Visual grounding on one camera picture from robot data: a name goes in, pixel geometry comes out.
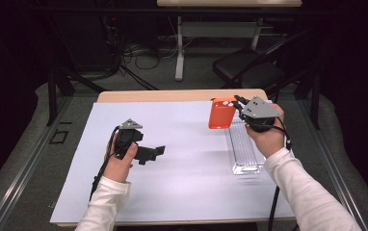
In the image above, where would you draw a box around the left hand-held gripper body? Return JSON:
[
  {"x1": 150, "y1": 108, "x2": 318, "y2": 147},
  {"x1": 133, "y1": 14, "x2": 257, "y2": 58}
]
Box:
[{"x1": 114, "y1": 118, "x2": 152, "y2": 162}]

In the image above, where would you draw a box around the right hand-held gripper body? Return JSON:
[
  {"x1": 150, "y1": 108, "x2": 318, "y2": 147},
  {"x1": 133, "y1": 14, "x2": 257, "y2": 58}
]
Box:
[{"x1": 239, "y1": 95, "x2": 282, "y2": 133}]

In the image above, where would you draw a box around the orange phone case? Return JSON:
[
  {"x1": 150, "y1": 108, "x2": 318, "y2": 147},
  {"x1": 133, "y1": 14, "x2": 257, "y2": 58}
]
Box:
[{"x1": 208, "y1": 97, "x2": 238, "y2": 130}]

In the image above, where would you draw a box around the clear plastic package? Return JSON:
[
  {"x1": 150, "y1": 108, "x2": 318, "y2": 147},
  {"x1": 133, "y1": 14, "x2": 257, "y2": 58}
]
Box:
[{"x1": 224, "y1": 110, "x2": 267, "y2": 176}]

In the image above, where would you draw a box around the person's left hand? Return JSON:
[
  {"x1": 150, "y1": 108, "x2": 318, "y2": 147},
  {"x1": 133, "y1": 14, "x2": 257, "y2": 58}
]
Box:
[{"x1": 103, "y1": 133, "x2": 139, "y2": 184}]

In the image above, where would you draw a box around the person's right hand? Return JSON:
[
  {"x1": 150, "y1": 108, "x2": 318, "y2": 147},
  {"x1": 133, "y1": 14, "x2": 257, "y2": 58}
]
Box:
[{"x1": 245, "y1": 104, "x2": 290, "y2": 159}]

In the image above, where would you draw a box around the black folding chair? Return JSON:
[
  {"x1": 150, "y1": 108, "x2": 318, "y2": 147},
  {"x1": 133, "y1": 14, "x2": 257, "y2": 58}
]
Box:
[{"x1": 212, "y1": 28, "x2": 321, "y2": 97}]

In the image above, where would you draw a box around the white table sheet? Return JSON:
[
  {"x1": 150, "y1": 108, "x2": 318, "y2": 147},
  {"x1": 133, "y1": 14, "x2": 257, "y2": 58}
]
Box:
[{"x1": 49, "y1": 99, "x2": 302, "y2": 225}]

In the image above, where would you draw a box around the black metal stand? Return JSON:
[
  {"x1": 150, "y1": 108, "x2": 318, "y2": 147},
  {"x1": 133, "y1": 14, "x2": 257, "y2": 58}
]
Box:
[
  {"x1": 296, "y1": 68, "x2": 321, "y2": 131},
  {"x1": 45, "y1": 68, "x2": 109, "y2": 127}
]

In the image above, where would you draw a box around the white-framed desk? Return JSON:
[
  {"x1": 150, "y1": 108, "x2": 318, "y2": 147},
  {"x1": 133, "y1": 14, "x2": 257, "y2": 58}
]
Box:
[{"x1": 156, "y1": 0, "x2": 303, "y2": 82}]

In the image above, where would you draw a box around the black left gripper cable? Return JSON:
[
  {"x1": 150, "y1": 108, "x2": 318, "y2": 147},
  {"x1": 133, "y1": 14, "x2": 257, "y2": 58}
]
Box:
[{"x1": 89, "y1": 125, "x2": 121, "y2": 201}]

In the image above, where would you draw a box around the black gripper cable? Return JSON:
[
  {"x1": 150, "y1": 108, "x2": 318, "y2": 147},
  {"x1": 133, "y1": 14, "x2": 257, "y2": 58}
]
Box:
[
  {"x1": 89, "y1": 125, "x2": 121, "y2": 201},
  {"x1": 267, "y1": 115, "x2": 293, "y2": 231}
]

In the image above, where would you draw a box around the tangle of floor cables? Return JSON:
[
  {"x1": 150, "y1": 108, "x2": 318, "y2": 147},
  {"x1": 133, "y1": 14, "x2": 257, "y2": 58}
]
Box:
[{"x1": 120, "y1": 39, "x2": 186, "y2": 71}]

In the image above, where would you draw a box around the grey metal floor rail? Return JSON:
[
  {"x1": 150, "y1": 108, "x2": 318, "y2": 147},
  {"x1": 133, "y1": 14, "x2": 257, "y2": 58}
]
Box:
[
  {"x1": 0, "y1": 95, "x2": 74, "y2": 231},
  {"x1": 297, "y1": 98, "x2": 368, "y2": 231}
]

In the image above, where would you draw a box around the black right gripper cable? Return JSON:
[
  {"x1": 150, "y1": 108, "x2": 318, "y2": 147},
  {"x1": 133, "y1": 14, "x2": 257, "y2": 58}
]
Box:
[{"x1": 267, "y1": 115, "x2": 293, "y2": 231}]

